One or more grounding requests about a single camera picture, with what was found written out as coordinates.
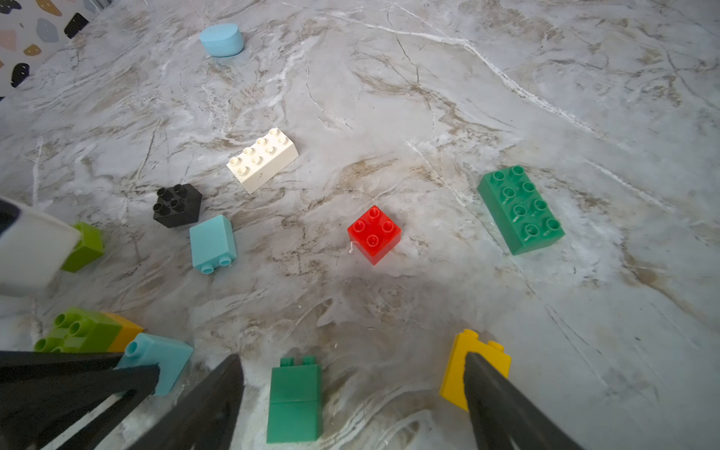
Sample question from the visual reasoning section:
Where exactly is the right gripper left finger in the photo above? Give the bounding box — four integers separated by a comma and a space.
131, 354, 244, 449

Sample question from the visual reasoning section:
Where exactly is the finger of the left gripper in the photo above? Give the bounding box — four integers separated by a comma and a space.
1, 351, 159, 428
0, 387, 142, 450

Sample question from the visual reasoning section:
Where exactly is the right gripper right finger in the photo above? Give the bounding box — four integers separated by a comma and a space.
463, 352, 580, 449

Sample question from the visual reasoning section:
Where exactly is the lime green lego brick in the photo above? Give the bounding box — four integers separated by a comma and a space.
61, 221, 104, 273
34, 307, 122, 354

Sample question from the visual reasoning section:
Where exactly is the light blue lego brick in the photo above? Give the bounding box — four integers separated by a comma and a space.
189, 216, 237, 275
116, 333, 194, 397

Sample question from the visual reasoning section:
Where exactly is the yellow-orange square lego brick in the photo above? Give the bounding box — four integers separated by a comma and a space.
104, 312, 144, 353

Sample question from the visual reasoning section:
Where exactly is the cream long lego brick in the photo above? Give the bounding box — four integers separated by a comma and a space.
227, 127, 299, 193

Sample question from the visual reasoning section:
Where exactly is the yellow lego brick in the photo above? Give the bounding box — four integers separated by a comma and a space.
440, 329, 512, 412

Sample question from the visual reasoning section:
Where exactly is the green square lego brick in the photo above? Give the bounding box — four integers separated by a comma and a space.
266, 355, 323, 444

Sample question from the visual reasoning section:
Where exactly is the dark green long lego brick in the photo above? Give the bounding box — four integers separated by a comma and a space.
477, 166, 564, 255

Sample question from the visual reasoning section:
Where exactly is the black square lego brick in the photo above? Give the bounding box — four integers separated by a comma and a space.
153, 184, 203, 228

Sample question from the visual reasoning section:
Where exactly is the red square lego brick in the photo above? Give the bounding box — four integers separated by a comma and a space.
348, 205, 401, 266

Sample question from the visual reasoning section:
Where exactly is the light blue round puck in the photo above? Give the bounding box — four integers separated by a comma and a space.
200, 24, 245, 57

